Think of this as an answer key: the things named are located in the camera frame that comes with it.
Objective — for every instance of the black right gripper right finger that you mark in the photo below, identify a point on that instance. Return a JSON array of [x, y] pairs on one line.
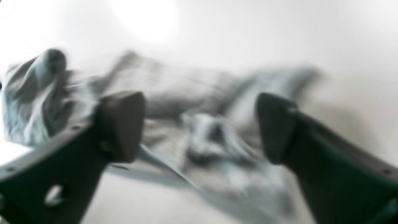
[[341, 183]]

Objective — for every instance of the heather grey T-shirt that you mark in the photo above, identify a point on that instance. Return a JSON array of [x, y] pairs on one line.
[[201, 123]]

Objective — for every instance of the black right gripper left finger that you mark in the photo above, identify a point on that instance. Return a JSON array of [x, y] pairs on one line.
[[55, 182]]

